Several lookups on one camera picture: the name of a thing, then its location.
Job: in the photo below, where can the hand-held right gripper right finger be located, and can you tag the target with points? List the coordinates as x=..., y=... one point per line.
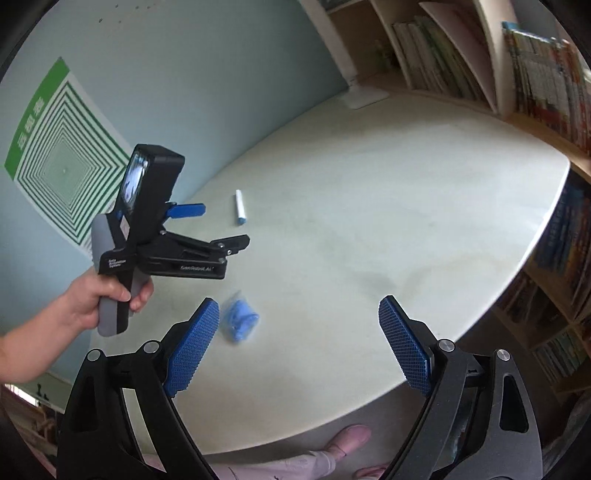
x=406, y=346

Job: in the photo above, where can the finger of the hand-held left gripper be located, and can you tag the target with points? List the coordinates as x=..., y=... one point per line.
x=231, y=242
x=187, y=210

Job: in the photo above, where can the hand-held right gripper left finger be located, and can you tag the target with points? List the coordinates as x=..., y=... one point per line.
x=194, y=350

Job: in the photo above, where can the person's left forearm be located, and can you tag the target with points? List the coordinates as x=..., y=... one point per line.
x=32, y=346

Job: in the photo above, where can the person's left hand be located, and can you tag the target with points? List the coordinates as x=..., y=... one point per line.
x=87, y=300

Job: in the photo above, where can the white tube with blue cap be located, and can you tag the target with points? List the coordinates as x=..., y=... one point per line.
x=240, y=205

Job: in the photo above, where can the blue item in clear bag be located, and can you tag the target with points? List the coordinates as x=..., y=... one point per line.
x=240, y=318

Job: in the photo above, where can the pink slipper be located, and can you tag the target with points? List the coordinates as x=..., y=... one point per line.
x=371, y=473
x=348, y=438

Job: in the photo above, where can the person's leg in pink pants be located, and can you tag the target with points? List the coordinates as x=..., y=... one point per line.
x=277, y=468

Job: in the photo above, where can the row of thin books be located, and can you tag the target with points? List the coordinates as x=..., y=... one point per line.
x=563, y=350

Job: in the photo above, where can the row of blue books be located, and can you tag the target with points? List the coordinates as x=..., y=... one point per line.
x=568, y=240

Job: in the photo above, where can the row of pale books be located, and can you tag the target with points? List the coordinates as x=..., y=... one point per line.
x=434, y=60

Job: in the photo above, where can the row of colourful books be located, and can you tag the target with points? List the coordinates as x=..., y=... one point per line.
x=545, y=83

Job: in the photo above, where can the wooden bookshelf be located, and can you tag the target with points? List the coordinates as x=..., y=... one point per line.
x=491, y=60

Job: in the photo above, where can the pale pink large book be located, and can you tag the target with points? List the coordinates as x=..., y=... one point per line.
x=457, y=27

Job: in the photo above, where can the green striped wall poster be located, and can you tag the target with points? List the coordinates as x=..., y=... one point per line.
x=55, y=170

